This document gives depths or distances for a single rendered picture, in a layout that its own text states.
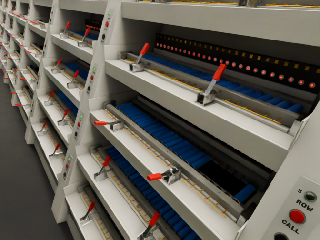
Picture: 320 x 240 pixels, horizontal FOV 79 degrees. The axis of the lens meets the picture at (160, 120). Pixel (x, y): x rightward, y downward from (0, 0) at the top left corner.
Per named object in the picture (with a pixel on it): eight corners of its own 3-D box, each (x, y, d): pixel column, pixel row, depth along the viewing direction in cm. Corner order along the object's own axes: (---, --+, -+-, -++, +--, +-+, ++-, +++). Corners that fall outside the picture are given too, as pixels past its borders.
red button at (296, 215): (300, 226, 26) (306, 216, 26) (287, 217, 27) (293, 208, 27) (301, 224, 27) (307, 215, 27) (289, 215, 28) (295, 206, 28)
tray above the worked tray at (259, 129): (278, 173, 31) (320, 90, 24) (105, 73, 70) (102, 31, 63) (316, 135, 43) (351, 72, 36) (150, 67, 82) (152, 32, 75)
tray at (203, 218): (225, 264, 35) (239, 232, 31) (90, 122, 75) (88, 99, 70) (272, 206, 47) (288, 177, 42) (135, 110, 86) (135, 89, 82)
